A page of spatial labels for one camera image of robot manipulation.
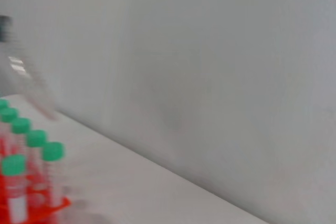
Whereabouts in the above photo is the green capped clear test tube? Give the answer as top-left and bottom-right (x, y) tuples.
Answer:
(0, 39), (60, 123)
(0, 99), (10, 120)
(0, 108), (19, 156)
(26, 130), (48, 183)
(1, 155), (28, 223)
(10, 118), (32, 156)
(41, 142), (66, 209)

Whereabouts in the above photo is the orange test tube rack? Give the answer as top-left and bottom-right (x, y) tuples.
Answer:
(0, 134), (72, 224)

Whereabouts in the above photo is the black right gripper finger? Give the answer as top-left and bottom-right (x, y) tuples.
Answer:
(0, 15), (14, 44)

